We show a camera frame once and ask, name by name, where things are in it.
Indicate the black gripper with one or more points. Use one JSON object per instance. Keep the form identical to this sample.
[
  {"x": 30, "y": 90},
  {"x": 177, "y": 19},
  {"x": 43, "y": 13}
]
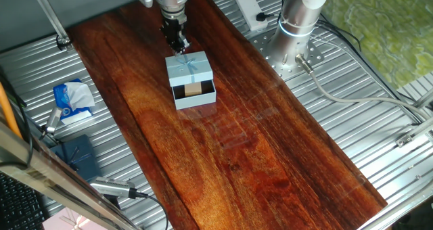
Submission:
[{"x": 173, "y": 30}]

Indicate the blue tissue pack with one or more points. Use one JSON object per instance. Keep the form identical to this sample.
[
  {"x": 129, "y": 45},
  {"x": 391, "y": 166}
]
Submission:
[{"x": 60, "y": 98}]

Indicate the tan block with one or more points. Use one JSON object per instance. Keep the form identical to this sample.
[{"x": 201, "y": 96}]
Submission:
[{"x": 193, "y": 89}]

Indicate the black keyboard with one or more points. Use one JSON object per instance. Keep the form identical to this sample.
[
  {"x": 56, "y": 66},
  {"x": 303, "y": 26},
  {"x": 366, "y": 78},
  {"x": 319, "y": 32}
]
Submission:
[{"x": 18, "y": 206}]

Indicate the glossy brown wooden board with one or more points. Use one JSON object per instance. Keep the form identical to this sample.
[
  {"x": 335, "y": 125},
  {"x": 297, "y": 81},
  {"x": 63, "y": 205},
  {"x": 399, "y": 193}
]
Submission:
[{"x": 236, "y": 162}]

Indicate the pink gift box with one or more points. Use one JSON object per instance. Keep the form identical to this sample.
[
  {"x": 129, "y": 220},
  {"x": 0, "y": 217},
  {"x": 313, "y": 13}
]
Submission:
[{"x": 64, "y": 222}]

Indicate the large silver camera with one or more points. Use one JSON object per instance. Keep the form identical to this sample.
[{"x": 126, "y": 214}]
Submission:
[{"x": 111, "y": 187}]

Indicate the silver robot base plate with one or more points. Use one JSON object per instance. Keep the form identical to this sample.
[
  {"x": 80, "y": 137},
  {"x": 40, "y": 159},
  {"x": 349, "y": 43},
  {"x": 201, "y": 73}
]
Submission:
[{"x": 314, "y": 55}]

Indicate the aluminium table edge rail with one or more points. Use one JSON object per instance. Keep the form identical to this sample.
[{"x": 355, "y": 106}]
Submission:
[{"x": 395, "y": 209}]

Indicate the black power plug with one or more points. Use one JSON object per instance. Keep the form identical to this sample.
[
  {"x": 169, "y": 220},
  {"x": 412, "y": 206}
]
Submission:
[{"x": 261, "y": 17}]

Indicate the dark blue gift box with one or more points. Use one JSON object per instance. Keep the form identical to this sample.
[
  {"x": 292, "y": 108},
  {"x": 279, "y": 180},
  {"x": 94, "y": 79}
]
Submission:
[{"x": 81, "y": 160}]

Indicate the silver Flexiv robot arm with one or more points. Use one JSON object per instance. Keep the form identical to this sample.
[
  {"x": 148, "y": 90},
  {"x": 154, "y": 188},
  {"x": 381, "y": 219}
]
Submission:
[{"x": 294, "y": 23}]

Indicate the small silver camera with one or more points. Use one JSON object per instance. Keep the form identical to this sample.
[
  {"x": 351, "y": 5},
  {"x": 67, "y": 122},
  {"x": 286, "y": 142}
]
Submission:
[{"x": 53, "y": 119}]

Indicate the short aluminium profile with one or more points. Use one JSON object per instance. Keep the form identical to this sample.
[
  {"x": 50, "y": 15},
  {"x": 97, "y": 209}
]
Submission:
[{"x": 414, "y": 133}]

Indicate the light blue inner gift box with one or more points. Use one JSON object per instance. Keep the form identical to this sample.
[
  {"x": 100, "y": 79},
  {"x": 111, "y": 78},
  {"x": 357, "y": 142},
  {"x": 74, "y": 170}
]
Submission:
[{"x": 196, "y": 103}]

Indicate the slanted metal pole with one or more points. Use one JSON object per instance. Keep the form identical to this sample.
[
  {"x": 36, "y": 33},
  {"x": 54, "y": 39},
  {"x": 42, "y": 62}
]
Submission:
[{"x": 50, "y": 17}]

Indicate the black camera stand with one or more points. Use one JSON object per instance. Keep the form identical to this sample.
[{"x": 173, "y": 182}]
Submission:
[{"x": 47, "y": 137}]

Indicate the aluminium frame bar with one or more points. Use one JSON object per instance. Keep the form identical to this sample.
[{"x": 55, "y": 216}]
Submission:
[{"x": 40, "y": 176}]

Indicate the orange tube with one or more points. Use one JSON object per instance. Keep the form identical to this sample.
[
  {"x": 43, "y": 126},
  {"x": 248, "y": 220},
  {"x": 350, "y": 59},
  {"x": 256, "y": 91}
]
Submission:
[{"x": 7, "y": 111}]

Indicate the white power strip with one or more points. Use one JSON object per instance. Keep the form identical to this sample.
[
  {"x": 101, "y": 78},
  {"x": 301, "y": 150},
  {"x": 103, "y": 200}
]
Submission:
[{"x": 248, "y": 8}]

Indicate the light blue ribboned casing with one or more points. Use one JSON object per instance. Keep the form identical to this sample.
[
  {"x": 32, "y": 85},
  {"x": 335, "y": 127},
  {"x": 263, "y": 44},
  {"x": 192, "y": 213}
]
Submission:
[{"x": 199, "y": 71}]

